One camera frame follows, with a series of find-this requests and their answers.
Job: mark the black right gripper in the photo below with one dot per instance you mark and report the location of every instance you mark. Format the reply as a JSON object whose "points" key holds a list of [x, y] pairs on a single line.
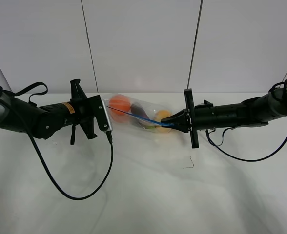
{"points": [[198, 117]]}

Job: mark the purple eggplant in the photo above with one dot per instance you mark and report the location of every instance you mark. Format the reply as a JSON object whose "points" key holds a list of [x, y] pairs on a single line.
{"points": [[138, 111]]}

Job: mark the orange fruit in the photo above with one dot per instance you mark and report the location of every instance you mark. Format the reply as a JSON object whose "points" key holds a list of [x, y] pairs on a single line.
{"points": [[119, 105]]}

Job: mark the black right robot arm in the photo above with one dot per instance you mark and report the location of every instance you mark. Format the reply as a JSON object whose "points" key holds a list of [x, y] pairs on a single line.
{"points": [[253, 112]]}

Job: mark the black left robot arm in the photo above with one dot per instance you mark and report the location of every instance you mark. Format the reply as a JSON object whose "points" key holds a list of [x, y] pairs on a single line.
{"points": [[43, 121]]}

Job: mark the clear zip file bag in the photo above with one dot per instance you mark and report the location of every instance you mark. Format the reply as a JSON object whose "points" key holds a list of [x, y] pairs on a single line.
{"points": [[155, 112]]}

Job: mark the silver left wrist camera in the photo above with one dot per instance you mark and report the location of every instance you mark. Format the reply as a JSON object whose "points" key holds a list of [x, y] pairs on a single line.
{"points": [[108, 120]]}

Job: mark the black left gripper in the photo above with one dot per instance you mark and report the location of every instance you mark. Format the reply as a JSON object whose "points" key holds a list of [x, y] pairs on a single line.
{"points": [[82, 111]]}

